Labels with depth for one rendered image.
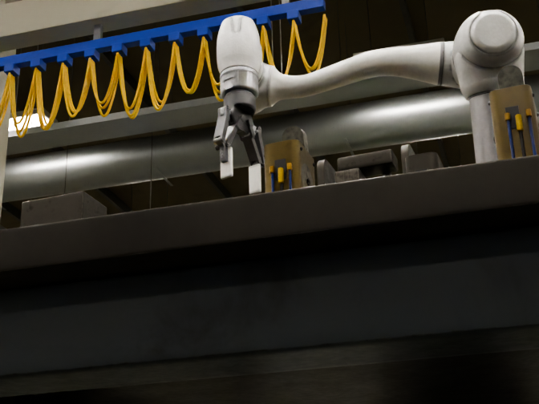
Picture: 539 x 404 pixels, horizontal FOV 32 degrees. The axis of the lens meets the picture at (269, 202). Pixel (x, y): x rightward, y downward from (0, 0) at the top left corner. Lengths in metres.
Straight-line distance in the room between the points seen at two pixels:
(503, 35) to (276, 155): 0.69
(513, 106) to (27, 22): 4.26
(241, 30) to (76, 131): 8.32
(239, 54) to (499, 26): 0.60
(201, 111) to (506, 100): 8.70
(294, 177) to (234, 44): 0.83
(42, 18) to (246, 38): 3.23
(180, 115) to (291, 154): 8.64
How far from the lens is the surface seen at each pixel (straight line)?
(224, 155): 2.04
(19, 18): 5.42
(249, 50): 2.19
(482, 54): 1.95
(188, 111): 9.96
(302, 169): 1.42
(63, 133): 10.53
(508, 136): 1.31
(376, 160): 1.80
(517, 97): 1.34
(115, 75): 5.00
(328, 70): 2.26
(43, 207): 1.61
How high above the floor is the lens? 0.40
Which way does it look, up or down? 23 degrees up
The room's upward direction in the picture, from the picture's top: 2 degrees counter-clockwise
